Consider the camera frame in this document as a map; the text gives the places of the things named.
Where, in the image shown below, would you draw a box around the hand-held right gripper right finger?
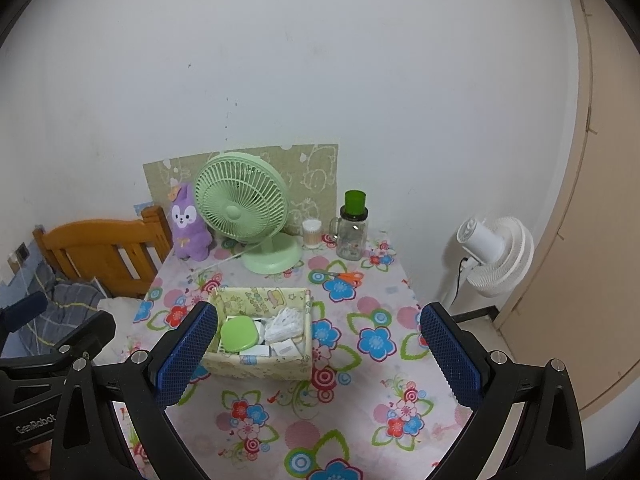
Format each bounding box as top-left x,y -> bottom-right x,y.
420,302 -> 586,480

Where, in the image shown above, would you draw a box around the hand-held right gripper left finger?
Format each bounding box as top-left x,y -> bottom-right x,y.
47,301 -> 219,480

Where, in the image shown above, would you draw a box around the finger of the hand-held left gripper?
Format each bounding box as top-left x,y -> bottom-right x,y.
0,310 -> 117,371
0,291 -> 48,333

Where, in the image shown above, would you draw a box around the green round case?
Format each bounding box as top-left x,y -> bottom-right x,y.
220,316 -> 258,353

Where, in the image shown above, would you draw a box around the printed fabric storage box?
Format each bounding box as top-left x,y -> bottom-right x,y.
202,286 -> 313,381

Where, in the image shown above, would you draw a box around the white bundle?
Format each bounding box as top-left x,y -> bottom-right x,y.
263,307 -> 304,343

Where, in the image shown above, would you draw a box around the grey plaid blanket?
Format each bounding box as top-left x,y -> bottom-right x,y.
0,255 -> 108,356

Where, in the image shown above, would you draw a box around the white cloth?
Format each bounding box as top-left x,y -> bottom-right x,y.
97,296 -> 146,321

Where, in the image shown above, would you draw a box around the white circulation fan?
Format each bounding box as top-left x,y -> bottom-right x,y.
456,216 -> 535,297

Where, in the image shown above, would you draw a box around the purple plush toy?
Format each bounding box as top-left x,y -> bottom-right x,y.
167,183 -> 212,262

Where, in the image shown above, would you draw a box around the glass jar mug green lid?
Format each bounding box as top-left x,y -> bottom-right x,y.
327,190 -> 370,261

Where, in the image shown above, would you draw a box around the green desk fan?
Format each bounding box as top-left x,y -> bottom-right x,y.
194,152 -> 302,276

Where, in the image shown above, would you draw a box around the cotton swab container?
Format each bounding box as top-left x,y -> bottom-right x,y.
301,219 -> 322,250

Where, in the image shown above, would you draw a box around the beige door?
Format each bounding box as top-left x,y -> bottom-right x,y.
492,0 -> 640,418

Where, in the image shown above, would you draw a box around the black fan cable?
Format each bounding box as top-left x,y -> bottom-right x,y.
450,257 -> 468,306

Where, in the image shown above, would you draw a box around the white fan cable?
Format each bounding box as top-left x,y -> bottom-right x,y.
192,247 -> 251,273

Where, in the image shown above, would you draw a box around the orange handled scissors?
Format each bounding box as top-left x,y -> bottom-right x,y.
312,270 -> 365,288

